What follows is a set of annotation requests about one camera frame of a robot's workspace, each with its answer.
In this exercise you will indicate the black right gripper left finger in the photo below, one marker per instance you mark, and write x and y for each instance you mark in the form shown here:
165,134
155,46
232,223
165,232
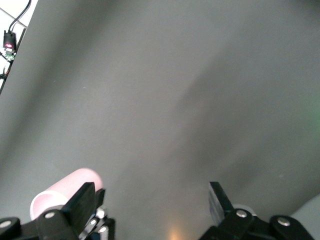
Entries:
72,215

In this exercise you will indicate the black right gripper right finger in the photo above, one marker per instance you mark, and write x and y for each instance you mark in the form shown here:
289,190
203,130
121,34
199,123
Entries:
227,222

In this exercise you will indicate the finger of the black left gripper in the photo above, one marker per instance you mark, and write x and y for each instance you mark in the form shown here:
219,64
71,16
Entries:
100,197

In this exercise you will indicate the pink plastic cup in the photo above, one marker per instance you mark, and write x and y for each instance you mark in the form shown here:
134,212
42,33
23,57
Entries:
75,182

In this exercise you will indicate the small green circuit board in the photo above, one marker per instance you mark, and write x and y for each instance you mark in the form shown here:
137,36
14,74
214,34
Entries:
8,55

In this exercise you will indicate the black box with red light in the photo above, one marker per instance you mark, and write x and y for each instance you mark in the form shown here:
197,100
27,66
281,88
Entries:
9,40

